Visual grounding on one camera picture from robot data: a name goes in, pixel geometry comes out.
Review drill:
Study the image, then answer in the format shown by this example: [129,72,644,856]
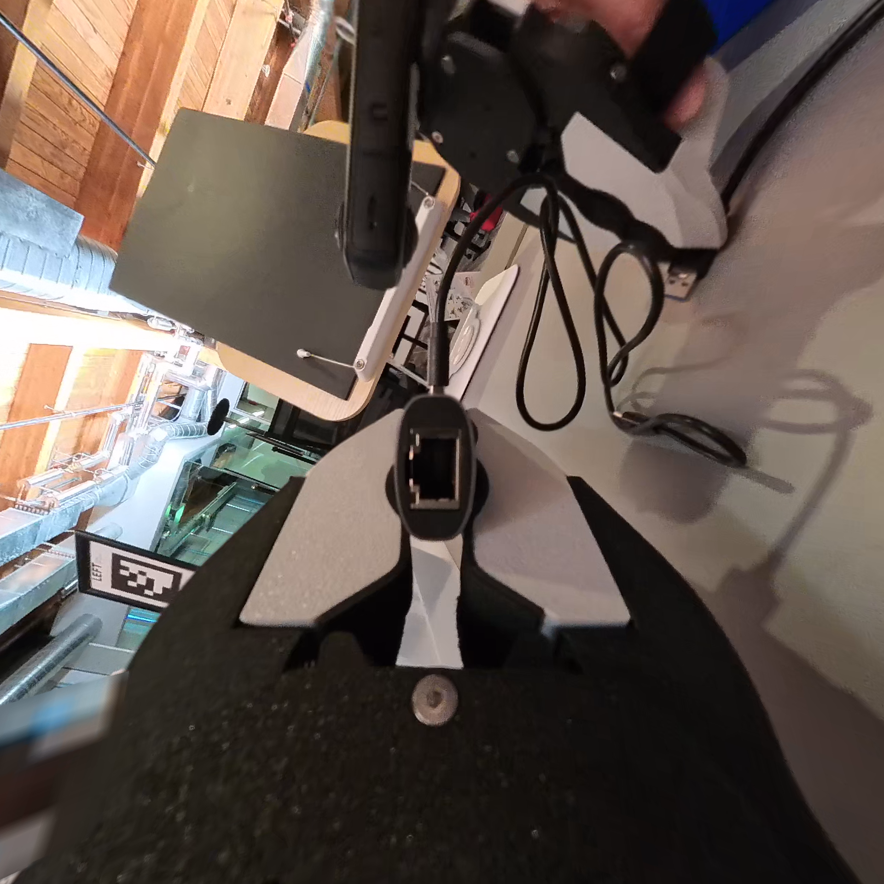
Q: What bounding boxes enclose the thin black cable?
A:
[517,173,750,477]

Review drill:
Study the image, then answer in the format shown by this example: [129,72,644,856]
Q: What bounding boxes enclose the printed paper sheet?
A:
[438,273,479,324]

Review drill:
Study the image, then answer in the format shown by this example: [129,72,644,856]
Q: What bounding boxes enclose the grey desk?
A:
[456,41,884,857]

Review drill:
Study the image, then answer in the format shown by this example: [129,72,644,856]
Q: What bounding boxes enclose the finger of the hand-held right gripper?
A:
[558,112,729,250]

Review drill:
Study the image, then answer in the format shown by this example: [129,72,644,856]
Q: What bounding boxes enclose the black cable thick plug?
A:
[392,169,718,541]

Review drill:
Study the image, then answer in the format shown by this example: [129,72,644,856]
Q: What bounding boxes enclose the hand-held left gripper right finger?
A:
[459,407,633,667]

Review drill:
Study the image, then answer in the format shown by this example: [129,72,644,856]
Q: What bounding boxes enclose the black tablet tan frame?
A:
[109,107,462,422]

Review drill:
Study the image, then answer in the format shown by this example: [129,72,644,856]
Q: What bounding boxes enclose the thick black hub cable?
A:
[721,0,884,204]

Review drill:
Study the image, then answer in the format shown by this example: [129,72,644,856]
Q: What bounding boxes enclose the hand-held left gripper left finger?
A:
[238,407,415,667]

